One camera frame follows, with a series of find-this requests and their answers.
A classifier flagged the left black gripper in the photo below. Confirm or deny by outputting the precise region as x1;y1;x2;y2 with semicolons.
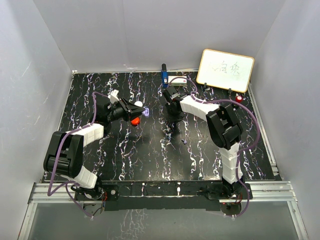
107;98;146;122

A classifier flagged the white earbud charging case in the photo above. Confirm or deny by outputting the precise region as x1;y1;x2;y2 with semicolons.
134;101;143;107

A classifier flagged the red earbud charging case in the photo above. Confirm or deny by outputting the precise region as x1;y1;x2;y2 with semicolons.
130;117;141;126

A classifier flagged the purple earbud charging case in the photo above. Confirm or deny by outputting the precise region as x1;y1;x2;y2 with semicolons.
141;107;150;118

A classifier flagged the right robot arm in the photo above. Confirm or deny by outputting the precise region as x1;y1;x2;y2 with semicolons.
162;86;243;199

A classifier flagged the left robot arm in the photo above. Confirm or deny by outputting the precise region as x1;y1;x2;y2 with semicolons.
43;97;149;200

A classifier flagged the white pink cardboard box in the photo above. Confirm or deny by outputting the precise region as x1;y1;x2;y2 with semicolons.
168;76;188;87

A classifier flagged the blue black device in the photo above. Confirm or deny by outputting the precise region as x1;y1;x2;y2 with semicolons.
161;63;169;88

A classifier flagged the red emergency stop button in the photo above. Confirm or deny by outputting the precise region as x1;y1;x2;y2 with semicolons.
232;95;243;109

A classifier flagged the black front base bar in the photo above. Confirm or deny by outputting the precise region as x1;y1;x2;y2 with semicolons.
101;180;253;212

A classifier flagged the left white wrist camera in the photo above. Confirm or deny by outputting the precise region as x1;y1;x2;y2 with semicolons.
108;89;119;104

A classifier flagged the white whiteboard with wooden frame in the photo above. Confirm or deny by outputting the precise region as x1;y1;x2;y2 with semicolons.
196;49;255;93

